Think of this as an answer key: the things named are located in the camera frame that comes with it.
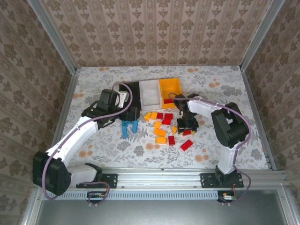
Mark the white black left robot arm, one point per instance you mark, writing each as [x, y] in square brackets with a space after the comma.
[77, 133]

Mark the yellow plastic bin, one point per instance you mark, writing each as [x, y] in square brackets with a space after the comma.
[170, 87]

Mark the white plastic bin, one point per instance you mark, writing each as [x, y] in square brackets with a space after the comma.
[150, 96]

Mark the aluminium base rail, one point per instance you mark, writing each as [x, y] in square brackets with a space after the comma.
[159, 179]

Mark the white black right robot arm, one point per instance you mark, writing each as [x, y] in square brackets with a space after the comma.
[225, 159]

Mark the floral table covering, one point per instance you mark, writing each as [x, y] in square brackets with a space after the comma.
[140, 159]

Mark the aluminium lower frame rail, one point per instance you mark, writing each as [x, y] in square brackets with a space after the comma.
[286, 206]
[31, 208]

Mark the aluminium table side rail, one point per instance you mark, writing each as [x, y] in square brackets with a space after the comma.
[66, 100]
[258, 117]

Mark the small orange lego brick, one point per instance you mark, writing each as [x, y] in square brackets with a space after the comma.
[174, 129]

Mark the aluminium frame post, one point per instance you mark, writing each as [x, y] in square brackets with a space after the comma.
[55, 35]
[259, 35]

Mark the grey metal panel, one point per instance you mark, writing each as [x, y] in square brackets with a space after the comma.
[164, 213]

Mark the small circuit board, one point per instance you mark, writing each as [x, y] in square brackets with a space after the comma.
[226, 198]
[96, 195]

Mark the black plastic bin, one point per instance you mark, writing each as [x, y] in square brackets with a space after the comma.
[135, 93]

